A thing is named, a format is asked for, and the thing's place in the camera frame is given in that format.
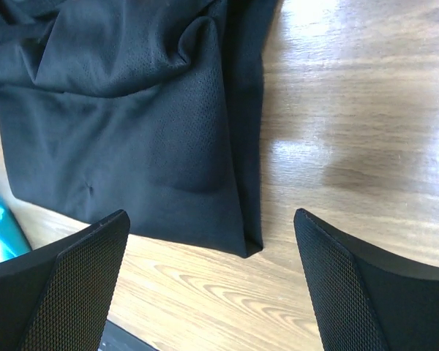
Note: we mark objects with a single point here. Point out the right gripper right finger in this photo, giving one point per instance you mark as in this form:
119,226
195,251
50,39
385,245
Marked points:
364,297

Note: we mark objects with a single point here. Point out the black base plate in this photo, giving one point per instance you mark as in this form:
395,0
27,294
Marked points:
115,338

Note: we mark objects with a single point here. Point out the black t shirt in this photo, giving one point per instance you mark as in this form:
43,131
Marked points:
152,107

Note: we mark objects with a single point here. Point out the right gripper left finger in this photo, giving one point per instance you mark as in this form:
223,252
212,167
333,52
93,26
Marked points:
57,297

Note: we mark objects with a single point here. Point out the teal plastic basket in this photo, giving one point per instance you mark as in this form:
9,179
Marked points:
13,242

